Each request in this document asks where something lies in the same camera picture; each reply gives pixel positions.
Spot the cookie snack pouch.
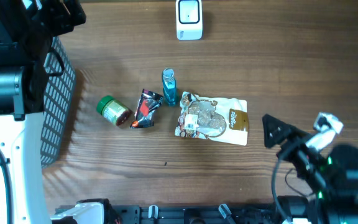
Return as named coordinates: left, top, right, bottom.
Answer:
left=175, top=91, right=249, bottom=146

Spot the green lid jar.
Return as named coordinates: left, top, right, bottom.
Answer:
left=96, top=95, right=132, bottom=126

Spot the blue mouthwash bottle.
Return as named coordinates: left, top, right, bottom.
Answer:
left=162, top=68, right=177, bottom=105

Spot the hex wrench set packet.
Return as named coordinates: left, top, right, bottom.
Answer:
left=130, top=89, right=163, bottom=129

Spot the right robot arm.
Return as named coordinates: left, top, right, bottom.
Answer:
left=262, top=112, right=358, bottom=223

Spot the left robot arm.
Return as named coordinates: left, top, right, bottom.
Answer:
left=0, top=0, right=117, bottom=223

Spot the white barcode scanner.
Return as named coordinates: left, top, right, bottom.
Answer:
left=175, top=0, right=203, bottom=40

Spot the grey plastic mesh basket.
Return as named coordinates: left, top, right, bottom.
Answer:
left=40, top=37, right=76, bottom=169

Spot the right camera cable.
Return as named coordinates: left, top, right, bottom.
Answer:
left=270, top=157, right=310, bottom=218

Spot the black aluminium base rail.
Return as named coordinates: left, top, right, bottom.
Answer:
left=51, top=204, right=284, bottom=224

